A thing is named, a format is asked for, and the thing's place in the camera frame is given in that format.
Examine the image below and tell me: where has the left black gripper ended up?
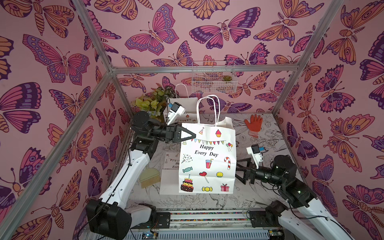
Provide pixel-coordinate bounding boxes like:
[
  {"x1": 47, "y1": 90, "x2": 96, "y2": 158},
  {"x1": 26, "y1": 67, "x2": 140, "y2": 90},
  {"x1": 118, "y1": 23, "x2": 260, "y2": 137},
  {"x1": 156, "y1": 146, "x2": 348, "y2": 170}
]
[{"x1": 148, "y1": 125, "x2": 195, "y2": 149}]

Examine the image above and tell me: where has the white paper gift bag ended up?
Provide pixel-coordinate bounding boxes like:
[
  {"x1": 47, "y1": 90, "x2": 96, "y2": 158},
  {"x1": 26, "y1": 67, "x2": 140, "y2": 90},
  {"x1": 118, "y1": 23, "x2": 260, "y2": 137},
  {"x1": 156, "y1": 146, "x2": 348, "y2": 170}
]
[{"x1": 160, "y1": 152, "x2": 196, "y2": 196}]

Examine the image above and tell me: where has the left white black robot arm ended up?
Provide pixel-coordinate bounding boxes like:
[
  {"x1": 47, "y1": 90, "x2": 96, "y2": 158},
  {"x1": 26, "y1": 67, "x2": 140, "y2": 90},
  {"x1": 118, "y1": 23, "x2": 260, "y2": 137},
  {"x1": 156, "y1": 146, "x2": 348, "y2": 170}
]
[{"x1": 86, "y1": 108, "x2": 196, "y2": 240}]

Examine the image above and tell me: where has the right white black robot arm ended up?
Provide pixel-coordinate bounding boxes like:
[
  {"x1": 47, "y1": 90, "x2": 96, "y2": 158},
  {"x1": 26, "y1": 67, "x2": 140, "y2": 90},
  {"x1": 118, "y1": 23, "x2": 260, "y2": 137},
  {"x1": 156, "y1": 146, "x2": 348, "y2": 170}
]
[{"x1": 236, "y1": 154, "x2": 352, "y2": 240}]

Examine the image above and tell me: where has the potted green leafy plant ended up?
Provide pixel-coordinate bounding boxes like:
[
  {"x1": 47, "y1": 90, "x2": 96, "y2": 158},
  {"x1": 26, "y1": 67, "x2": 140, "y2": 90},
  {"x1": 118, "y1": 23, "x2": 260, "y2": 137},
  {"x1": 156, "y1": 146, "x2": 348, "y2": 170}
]
[{"x1": 133, "y1": 87, "x2": 179, "y2": 122}]

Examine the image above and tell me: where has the red rubber glove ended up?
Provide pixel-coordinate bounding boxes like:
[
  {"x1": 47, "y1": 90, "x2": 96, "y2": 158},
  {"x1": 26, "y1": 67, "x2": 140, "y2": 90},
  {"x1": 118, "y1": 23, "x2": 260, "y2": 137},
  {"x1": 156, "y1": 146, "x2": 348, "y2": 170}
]
[{"x1": 244, "y1": 115, "x2": 263, "y2": 138}]

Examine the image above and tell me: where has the small plant in basket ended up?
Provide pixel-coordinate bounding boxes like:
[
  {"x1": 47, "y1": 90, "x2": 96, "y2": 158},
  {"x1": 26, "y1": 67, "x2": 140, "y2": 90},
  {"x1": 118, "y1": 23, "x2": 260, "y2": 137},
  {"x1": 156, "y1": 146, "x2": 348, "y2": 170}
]
[{"x1": 222, "y1": 75, "x2": 233, "y2": 82}]

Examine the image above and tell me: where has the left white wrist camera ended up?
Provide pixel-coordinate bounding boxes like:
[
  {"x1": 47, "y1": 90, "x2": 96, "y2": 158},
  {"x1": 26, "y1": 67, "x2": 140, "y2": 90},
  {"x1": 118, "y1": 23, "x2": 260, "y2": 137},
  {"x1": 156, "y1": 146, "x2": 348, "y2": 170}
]
[{"x1": 167, "y1": 102, "x2": 186, "y2": 126}]

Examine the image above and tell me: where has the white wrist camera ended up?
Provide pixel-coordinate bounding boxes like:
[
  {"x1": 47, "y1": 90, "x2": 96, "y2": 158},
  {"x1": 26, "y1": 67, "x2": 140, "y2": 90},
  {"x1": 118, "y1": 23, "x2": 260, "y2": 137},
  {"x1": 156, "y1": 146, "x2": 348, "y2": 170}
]
[
  {"x1": 167, "y1": 102, "x2": 186, "y2": 126},
  {"x1": 247, "y1": 144, "x2": 265, "y2": 169}
]

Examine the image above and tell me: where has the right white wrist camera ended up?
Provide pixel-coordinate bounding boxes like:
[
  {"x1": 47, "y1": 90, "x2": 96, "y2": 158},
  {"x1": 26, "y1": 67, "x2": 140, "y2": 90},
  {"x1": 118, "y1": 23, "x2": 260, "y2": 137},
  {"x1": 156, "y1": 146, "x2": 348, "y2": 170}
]
[{"x1": 247, "y1": 144, "x2": 265, "y2": 169}]

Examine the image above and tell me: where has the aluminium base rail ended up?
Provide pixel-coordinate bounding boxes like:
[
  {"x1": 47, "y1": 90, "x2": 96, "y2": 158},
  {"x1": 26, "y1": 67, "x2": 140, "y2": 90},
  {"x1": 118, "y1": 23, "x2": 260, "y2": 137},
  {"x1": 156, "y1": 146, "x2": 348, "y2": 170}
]
[{"x1": 80, "y1": 208, "x2": 316, "y2": 240}]

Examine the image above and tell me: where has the white wire wall basket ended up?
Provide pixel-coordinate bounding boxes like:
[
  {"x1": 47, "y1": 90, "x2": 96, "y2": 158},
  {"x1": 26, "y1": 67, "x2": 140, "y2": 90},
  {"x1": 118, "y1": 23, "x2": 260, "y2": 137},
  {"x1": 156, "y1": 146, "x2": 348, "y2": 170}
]
[{"x1": 191, "y1": 65, "x2": 238, "y2": 94}]

